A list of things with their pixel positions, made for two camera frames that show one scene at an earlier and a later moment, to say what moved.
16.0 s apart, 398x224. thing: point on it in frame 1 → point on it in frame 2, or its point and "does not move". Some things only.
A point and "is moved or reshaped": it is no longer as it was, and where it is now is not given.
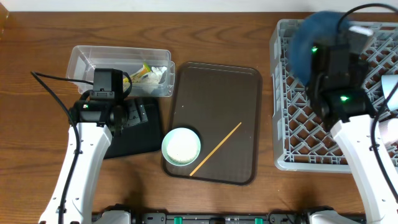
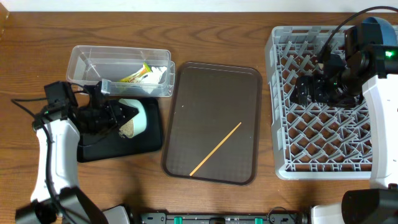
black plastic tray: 142,138 does not move
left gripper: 137,112 → 111,109
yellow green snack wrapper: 137,76 does not move
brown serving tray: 211,100 does not move
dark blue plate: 316,27 → 387,33
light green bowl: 181,149 is moved or reshaped
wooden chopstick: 215,149 does not move
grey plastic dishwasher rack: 301,141 does not move
